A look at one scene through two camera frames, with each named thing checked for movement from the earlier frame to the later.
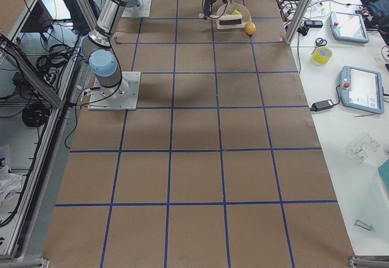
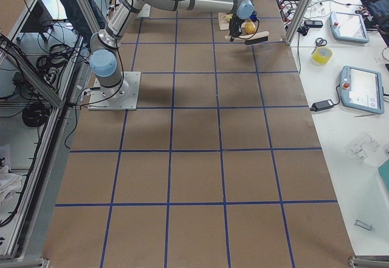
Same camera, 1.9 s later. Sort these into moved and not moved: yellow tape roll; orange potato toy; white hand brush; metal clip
Moved: white hand brush
Not moved: orange potato toy; metal clip; yellow tape roll
